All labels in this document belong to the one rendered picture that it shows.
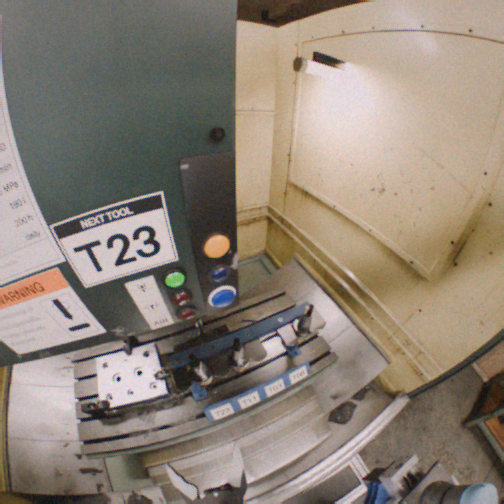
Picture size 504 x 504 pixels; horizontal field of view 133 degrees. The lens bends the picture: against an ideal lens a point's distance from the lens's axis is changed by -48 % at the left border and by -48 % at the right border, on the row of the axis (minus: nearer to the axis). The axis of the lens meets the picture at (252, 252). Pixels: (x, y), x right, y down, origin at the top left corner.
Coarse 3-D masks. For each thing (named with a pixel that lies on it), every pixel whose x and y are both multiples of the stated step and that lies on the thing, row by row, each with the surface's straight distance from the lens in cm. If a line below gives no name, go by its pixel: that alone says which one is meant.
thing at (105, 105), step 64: (0, 0) 22; (64, 0) 19; (128, 0) 18; (192, 0) 18; (64, 64) 17; (128, 64) 16; (192, 64) 17; (64, 128) 17; (128, 128) 16; (192, 128) 16; (64, 192) 18; (128, 192) 17; (64, 256) 21; (192, 256) 21; (128, 320) 26
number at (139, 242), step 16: (128, 224) 18; (144, 224) 18; (160, 224) 18; (112, 240) 19; (128, 240) 19; (144, 240) 19; (160, 240) 19; (112, 256) 20; (128, 256) 20; (144, 256) 20; (160, 256) 20
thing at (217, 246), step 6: (210, 240) 19; (216, 240) 19; (222, 240) 20; (210, 246) 20; (216, 246) 20; (222, 246) 20; (228, 246) 20; (210, 252) 20; (216, 252) 20; (222, 252) 20
